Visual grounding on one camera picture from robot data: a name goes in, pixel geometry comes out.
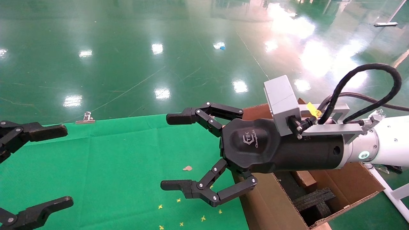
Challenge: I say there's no black foam insert block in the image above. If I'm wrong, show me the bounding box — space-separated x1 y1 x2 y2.
293 188 336 226

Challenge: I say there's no large open cardboard carton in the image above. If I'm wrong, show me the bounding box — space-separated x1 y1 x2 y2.
233 98 385 230

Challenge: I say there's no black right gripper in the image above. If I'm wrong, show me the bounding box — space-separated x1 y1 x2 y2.
160 102 349 207

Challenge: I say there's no beige strip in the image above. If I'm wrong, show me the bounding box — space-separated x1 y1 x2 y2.
392 50 409 68

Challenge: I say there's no grey metal camera bracket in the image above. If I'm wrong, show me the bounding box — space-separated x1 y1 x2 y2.
299 103 365 144

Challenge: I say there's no white table leg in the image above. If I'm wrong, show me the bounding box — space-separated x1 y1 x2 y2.
367 164 409 224

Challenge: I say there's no silver cable connector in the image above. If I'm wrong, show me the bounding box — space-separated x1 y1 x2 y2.
363 109 384 128

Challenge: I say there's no small cardboard box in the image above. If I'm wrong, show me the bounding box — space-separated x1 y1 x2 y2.
292 171 317 189

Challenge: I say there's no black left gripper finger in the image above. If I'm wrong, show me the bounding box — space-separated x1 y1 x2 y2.
0 121 68 163
0 196 74 230

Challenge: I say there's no yellow cable tag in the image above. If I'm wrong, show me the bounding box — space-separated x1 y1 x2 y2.
306 102 321 118

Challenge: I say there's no smooth black cable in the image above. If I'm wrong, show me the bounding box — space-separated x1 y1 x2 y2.
339 92 409 113

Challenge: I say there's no black grid tray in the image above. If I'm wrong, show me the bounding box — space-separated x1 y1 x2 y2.
379 165 403 174

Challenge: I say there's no silver binder clip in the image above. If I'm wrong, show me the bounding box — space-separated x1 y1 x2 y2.
75 111 96 124

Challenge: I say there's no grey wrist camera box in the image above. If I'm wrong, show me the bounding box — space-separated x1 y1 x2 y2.
264 75 302 137

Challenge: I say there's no green tablecloth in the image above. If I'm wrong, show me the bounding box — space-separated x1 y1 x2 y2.
0 114 250 230

